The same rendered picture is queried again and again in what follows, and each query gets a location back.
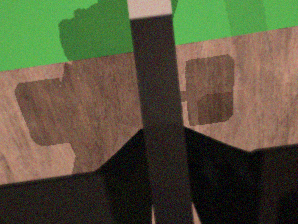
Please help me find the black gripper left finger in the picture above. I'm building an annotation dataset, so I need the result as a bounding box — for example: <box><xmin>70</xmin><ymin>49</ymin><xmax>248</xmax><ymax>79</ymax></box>
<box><xmin>0</xmin><ymin>129</ymin><xmax>153</xmax><ymax>224</ymax></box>

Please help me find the green putting mat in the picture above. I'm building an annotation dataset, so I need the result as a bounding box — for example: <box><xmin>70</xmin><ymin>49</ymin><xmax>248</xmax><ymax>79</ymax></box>
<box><xmin>0</xmin><ymin>0</ymin><xmax>298</xmax><ymax>72</ymax></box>

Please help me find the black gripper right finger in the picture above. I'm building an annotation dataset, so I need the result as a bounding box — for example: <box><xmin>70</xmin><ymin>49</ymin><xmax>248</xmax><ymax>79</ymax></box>
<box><xmin>184</xmin><ymin>126</ymin><xmax>298</xmax><ymax>224</ymax></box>

